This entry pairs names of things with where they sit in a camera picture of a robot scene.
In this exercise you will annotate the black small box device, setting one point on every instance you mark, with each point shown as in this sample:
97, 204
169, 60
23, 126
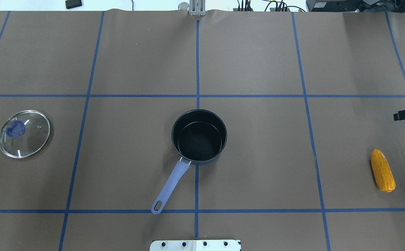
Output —
70, 4

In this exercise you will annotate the aluminium frame post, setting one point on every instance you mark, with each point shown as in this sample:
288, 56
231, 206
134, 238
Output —
197, 7

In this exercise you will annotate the glass pot lid blue knob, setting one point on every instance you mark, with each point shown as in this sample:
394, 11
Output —
24, 134

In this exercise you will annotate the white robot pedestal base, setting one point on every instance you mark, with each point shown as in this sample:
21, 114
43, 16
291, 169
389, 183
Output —
196, 245

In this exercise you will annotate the dark blue saucepan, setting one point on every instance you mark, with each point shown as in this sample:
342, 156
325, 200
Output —
198, 136

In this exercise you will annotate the yellow corn cob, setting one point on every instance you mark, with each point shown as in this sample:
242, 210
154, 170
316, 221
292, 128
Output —
382, 173

